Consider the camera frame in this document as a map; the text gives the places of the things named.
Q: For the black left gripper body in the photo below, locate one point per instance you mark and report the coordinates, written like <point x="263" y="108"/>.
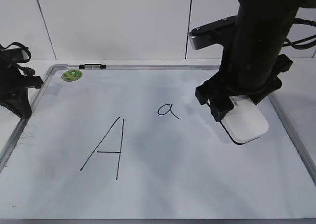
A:
<point x="13" y="75"/>

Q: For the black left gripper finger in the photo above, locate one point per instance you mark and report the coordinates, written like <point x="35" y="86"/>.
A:
<point x="17" y="102"/>

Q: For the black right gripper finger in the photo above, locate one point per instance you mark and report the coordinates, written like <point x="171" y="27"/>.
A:
<point x="214" y="95"/>
<point x="272" y="86"/>

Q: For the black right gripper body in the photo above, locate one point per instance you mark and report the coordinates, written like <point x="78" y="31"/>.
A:
<point x="249" y="62"/>

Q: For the white whiteboard eraser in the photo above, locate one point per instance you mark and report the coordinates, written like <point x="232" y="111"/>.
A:
<point x="244" y="124"/>

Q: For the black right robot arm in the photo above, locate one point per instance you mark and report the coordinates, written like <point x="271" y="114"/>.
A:
<point x="283" y="62"/>

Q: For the round green sticker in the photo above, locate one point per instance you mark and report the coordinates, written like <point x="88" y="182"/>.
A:
<point x="71" y="75"/>

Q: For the black whiteboard hanger clip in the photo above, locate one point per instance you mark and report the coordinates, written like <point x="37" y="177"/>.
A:
<point x="92" y="66"/>

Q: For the aluminium framed whiteboard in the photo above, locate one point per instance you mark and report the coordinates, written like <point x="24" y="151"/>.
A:
<point x="135" y="143"/>

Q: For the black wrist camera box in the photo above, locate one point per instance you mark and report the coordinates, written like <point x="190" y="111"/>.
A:
<point x="219" y="32"/>

